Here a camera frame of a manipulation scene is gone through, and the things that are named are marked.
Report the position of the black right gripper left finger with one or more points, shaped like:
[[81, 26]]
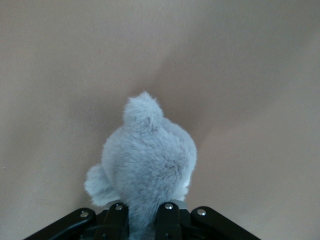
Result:
[[75, 225]]

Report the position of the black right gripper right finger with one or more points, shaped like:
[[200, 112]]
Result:
[[200, 225]]

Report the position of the large grey plush toy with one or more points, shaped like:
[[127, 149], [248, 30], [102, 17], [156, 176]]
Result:
[[150, 162]]

